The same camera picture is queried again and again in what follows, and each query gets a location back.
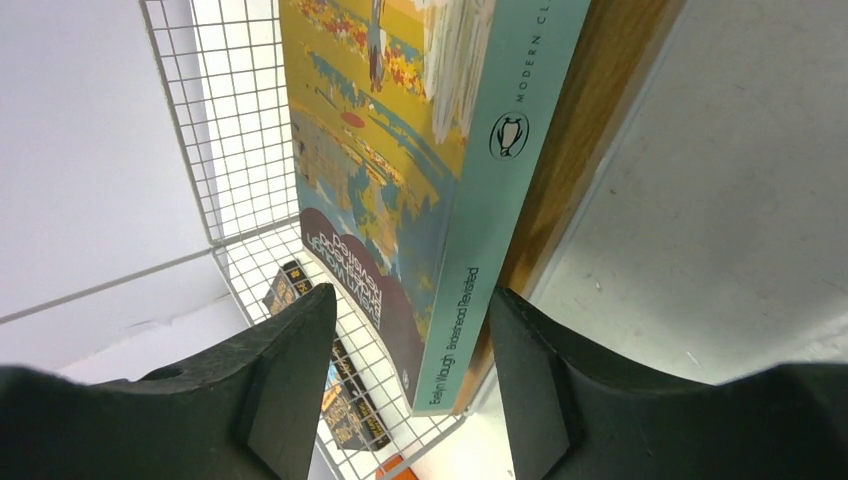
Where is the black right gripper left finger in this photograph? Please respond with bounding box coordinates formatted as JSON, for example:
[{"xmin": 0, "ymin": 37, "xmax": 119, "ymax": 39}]
[{"xmin": 1, "ymin": 283, "xmax": 337, "ymax": 479}]

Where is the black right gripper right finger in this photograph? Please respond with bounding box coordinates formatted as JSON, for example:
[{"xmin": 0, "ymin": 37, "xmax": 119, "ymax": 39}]
[{"xmin": 489, "ymin": 287, "xmax": 847, "ymax": 479}]

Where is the yellow Brideshead Revisited book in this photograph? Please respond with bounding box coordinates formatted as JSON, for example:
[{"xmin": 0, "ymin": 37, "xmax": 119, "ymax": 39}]
[{"xmin": 279, "ymin": 1, "xmax": 589, "ymax": 416}]

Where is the white wire wooden shelf rack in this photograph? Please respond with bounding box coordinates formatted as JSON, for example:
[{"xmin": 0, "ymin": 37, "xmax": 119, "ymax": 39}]
[{"xmin": 1, "ymin": 1, "xmax": 681, "ymax": 479}]

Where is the black 169-storey treehouse book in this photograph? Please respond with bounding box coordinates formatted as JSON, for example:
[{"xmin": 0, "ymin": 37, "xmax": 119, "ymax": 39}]
[{"xmin": 263, "ymin": 260, "xmax": 390, "ymax": 451}]

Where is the orange 78-storey treehouse book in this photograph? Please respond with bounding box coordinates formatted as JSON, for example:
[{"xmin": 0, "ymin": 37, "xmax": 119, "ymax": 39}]
[{"xmin": 374, "ymin": 454, "xmax": 418, "ymax": 480}]

